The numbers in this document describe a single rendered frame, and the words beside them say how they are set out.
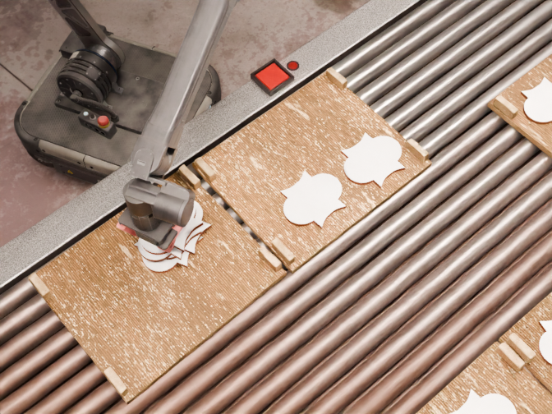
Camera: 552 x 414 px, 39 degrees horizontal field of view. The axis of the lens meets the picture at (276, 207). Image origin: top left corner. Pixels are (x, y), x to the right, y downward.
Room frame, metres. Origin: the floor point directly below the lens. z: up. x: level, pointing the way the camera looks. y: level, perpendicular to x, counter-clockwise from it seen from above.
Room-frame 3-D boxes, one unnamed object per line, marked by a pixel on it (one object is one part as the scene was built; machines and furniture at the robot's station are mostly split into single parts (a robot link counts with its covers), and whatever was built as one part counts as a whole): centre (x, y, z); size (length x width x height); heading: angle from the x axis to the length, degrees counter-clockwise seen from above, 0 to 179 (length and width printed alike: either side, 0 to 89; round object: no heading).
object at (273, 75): (1.21, -0.01, 0.92); 0.06 x 0.06 x 0.01; 37
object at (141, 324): (0.69, 0.25, 0.93); 0.41 x 0.35 x 0.02; 129
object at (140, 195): (0.75, 0.25, 1.15); 0.07 x 0.06 x 0.07; 66
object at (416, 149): (0.96, -0.32, 0.95); 0.06 x 0.02 x 0.03; 37
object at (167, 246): (0.74, 0.23, 1.02); 0.07 x 0.07 x 0.09; 59
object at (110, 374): (0.47, 0.32, 0.95); 0.06 x 0.02 x 0.03; 39
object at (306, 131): (0.95, -0.08, 0.93); 0.41 x 0.35 x 0.02; 127
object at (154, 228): (0.75, 0.25, 1.09); 0.10 x 0.07 x 0.07; 59
